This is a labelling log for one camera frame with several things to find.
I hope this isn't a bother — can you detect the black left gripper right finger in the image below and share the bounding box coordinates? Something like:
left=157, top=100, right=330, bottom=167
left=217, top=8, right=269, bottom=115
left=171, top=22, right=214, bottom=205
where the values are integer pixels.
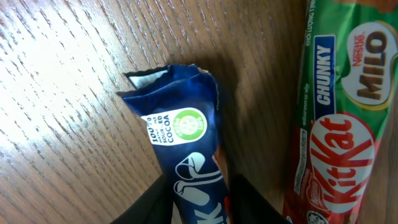
left=229, top=174, right=290, bottom=224

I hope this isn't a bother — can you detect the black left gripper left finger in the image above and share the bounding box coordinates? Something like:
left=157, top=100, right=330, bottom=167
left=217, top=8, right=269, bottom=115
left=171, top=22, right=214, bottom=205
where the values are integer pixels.
left=111, top=175, right=173, bottom=224

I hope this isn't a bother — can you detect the blue Dairy Milk chocolate bar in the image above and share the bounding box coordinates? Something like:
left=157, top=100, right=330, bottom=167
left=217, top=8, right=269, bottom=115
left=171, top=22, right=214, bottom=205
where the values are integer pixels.
left=120, top=64, right=231, bottom=223

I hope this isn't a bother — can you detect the green red KitKat Milo bar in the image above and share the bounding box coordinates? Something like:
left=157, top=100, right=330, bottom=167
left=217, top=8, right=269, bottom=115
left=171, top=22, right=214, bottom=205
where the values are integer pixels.
left=282, top=0, right=397, bottom=223

